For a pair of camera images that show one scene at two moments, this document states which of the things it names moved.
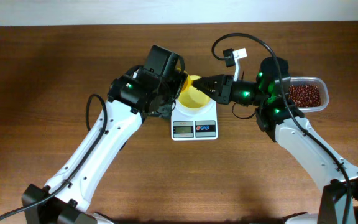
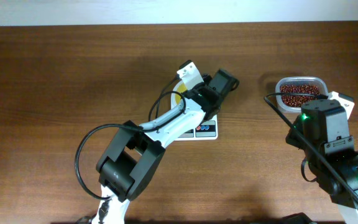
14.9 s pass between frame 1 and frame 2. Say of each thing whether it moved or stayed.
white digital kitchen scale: stayed
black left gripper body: moved
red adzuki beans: stayed
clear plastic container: stayed
